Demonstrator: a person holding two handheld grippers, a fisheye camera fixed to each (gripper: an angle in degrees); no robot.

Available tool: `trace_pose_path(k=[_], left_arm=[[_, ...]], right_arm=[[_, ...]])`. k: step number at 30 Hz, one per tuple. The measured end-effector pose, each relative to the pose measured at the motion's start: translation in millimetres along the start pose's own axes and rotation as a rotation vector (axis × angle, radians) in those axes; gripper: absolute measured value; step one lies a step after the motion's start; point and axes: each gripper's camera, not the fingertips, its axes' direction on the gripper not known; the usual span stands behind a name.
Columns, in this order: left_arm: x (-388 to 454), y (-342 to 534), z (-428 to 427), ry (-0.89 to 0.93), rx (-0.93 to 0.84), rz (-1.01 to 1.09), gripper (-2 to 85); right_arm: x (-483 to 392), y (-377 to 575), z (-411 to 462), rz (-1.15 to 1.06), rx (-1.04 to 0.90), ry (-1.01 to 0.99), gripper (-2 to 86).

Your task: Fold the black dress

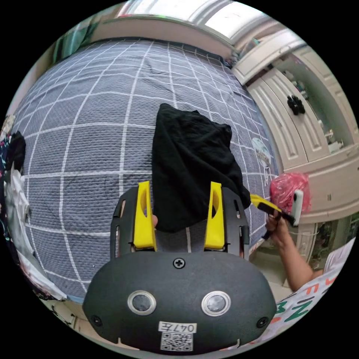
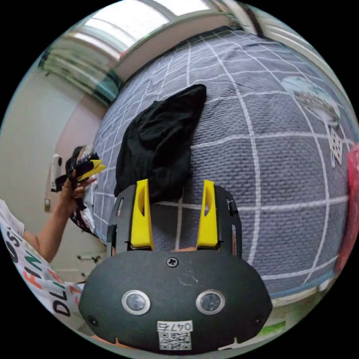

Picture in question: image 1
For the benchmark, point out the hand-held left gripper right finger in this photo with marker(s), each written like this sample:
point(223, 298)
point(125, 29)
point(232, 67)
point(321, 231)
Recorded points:
point(215, 230)

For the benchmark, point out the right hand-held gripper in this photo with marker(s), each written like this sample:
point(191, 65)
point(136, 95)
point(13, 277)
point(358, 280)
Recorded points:
point(276, 213)

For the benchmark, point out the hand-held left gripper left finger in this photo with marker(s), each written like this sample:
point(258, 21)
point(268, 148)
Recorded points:
point(144, 224)

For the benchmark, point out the black dress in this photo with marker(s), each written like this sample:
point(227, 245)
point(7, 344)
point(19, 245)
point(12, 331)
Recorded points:
point(193, 168)

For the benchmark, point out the person's right forearm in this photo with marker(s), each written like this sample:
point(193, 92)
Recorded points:
point(297, 266)

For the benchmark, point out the person's left hand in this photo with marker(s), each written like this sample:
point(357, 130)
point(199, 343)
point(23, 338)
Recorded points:
point(154, 221)

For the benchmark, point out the person's right hand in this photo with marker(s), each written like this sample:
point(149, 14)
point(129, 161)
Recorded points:
point(279, 231)

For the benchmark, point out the red plastic bag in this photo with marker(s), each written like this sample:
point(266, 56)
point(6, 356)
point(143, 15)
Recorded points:
point(286, 188)

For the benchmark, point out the white cupboard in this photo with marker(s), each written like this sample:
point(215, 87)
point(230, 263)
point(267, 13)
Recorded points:
point(308, 140)

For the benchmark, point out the bed with grey checked quilt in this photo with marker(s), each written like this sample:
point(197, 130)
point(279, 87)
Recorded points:
point(84, 140)

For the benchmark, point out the pile of clothes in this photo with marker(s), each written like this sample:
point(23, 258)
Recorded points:
point(16, 196)

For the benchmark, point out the window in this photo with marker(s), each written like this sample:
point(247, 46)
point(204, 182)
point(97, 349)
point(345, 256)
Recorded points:
point(218, 14)

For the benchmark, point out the green curtain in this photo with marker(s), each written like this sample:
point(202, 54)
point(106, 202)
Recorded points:
point(71, 42)

